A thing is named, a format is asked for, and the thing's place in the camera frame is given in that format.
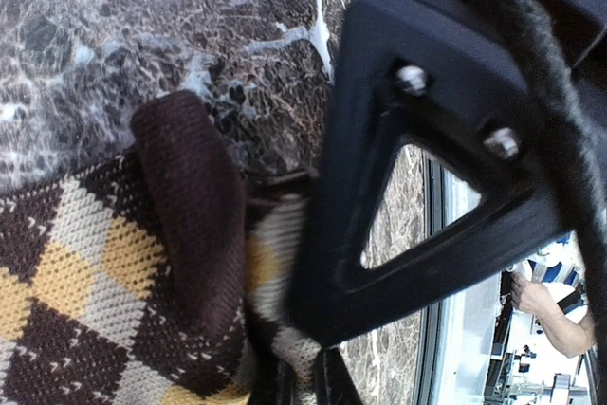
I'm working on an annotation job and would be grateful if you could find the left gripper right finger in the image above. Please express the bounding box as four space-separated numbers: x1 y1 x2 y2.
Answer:
287 0 566 343

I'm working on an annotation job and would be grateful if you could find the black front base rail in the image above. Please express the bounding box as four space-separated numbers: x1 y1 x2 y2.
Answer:
413 153 453 405

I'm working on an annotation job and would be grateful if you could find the brown argyle sock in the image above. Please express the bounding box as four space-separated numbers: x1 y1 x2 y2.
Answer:
1 90 321 404

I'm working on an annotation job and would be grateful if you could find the person forearm in background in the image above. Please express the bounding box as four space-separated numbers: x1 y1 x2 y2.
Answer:
511 272 596 359

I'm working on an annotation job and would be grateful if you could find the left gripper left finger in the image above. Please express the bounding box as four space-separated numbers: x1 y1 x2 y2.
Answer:
277 345 364 405

